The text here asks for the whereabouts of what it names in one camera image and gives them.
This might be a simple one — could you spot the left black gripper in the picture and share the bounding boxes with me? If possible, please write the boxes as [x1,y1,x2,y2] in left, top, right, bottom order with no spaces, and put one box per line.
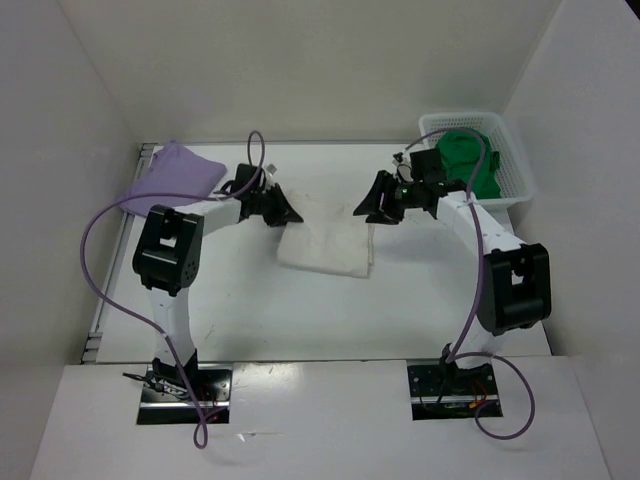
[249,182,302,227]

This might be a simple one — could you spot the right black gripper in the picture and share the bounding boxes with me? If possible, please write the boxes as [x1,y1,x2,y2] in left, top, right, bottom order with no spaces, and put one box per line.
[353,169,424,225]

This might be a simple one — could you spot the white t shirt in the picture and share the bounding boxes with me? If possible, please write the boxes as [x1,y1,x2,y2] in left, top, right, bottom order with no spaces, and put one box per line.
[277,190,374,279]

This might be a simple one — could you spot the green t shirt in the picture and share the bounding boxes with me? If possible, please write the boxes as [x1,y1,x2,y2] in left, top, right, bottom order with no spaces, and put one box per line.
[436,130,502,200]

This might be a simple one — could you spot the purple t shirt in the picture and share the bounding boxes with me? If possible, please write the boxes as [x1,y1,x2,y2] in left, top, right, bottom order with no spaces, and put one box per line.
[119,141,228,217]

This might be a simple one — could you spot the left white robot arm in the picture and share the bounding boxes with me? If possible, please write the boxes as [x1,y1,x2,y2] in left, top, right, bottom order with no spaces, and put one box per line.
[133,181,303,400]

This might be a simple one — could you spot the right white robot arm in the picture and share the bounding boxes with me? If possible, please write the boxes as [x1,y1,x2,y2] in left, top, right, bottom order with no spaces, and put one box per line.
[353,170,552,393]

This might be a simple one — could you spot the white plastic laundry basket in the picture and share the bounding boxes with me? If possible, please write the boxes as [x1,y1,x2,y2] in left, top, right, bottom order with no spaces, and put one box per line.
[418,111,535,211]

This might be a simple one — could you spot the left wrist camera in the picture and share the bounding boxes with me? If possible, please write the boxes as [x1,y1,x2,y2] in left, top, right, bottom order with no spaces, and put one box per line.
[216,163,275,200]

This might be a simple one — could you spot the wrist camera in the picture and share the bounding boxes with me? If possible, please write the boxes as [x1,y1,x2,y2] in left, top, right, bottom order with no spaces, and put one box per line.
[392,148,447,185]
[216,163,275,200]

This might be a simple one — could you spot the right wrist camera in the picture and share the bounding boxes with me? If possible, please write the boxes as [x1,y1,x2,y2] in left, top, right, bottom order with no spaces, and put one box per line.
[392,148,447,185]

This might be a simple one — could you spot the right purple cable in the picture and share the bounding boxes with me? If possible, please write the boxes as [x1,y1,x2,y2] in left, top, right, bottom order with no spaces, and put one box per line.
[404,127,535,440]

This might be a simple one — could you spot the purple cable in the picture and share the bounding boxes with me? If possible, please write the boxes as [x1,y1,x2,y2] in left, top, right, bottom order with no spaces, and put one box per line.
[79,130,269,447]
[404,127,535,440]

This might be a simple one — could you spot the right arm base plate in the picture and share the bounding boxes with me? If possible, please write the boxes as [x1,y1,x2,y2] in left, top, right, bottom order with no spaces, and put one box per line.
[407,360,503,421]

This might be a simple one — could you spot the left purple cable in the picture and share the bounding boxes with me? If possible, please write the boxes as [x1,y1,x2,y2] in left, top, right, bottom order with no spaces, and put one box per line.
[79,130,269,447]

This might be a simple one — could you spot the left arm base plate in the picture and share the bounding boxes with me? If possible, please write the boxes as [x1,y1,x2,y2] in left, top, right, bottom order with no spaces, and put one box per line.
[124,364,233,426]

